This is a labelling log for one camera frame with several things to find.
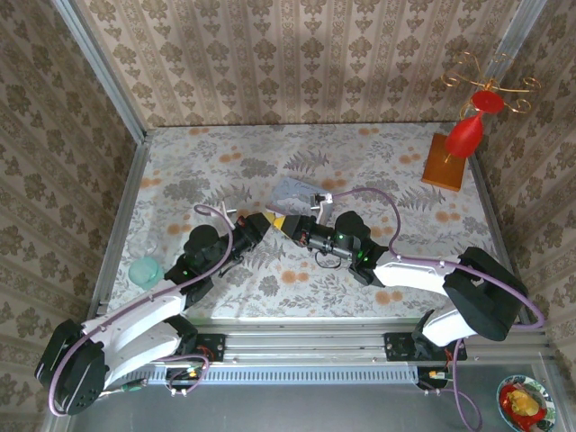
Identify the teal plastic cup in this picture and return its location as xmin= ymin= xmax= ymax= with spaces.
xmin=128 ymin=255 xmax=165 ymax=290

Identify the red plastic goblet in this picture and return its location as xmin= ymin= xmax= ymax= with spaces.
xmin=444 ymin=89 xmax=506 ymax=158

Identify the yellow toy fruit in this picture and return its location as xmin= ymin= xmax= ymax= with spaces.
xmin=507 ymin=389 xmax=540 ymax=416

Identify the red toy pepper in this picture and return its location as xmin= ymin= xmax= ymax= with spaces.
xmin=500 ymin=382 xmax=549 ymax=429

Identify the patterned ceramic plate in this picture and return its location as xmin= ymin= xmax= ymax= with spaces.
xmin=495 ymin=374 xmax=558 ymax=432

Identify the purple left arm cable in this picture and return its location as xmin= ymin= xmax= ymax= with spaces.
xmin=47 ymin=204 xmax=235 ymax=418

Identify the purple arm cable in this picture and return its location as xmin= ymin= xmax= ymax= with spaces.
xmin=47 ymin=204 xmax=235 ymax=418
xmin=330 ymin=187 xmax=545 ymax=332

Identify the black cable loop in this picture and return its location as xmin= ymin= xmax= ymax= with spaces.
xmin=313 ymin=250 xmax=339 ymax=270

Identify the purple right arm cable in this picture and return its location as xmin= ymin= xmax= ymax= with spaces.
xmin=330 ymin=187 xmax=545 ymax=332

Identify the aluminium table edge rail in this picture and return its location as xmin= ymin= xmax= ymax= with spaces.
xmin=89 ymin=139 xmax=153 ymax=319
xmin=467 ymin=155 xmax=513 ymax=271

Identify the gold wire stand wooden base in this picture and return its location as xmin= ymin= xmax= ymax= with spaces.
xmin=421 ymin=50 xmax=542 ymax=194

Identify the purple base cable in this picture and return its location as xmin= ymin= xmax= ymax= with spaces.
xmin=150 ymin=354 xmax=209 ymax=398
xmin=438 ymin=339 xmax=485 ymax=432

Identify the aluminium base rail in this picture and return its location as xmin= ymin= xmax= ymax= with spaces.
xmin=197 ymin=331 xmax=388 ymax=364

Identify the slotted grey cable duct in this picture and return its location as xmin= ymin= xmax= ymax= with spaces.
xmin=105 ymin=363 xmax=420 ymax=386

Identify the aluminium corner post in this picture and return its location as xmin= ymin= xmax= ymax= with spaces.
xmin=49 ymin=0 xmax=152 ymax=144
xmin=467 ymin=0 xmax=549 ymax=158

